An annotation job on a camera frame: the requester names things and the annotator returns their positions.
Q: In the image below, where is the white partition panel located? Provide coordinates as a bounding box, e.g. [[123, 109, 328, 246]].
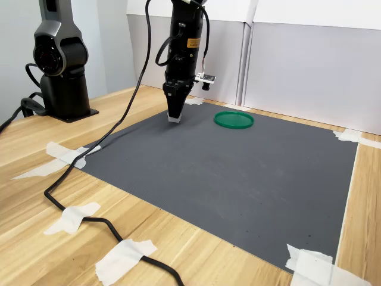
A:
[[242, 0, 381, 136], [126, 0, 258, 105]]

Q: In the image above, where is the long black camera cable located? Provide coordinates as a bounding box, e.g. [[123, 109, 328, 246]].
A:
[[43, 0, 185, 286]]

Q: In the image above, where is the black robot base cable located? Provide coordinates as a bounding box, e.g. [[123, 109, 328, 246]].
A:
[[0, 91, 48, 135]]

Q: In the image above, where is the dark grey mat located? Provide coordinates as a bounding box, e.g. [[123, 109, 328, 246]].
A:
[[77, 101, 359, 273]]

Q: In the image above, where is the round green lid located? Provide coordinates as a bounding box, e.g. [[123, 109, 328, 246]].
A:
[[213, 110, 255, 130]]

